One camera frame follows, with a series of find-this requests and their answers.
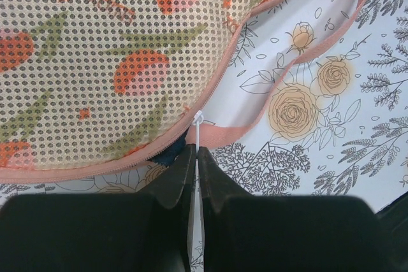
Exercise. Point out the navy blue lace bra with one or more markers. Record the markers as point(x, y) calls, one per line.
point(167, 157)

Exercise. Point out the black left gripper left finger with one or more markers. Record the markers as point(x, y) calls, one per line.
point(143, 231)

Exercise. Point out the peach floral mesh laundry bag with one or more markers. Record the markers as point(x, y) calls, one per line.
point(94, 86)

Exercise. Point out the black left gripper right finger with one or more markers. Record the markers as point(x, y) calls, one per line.
point(243, 232)

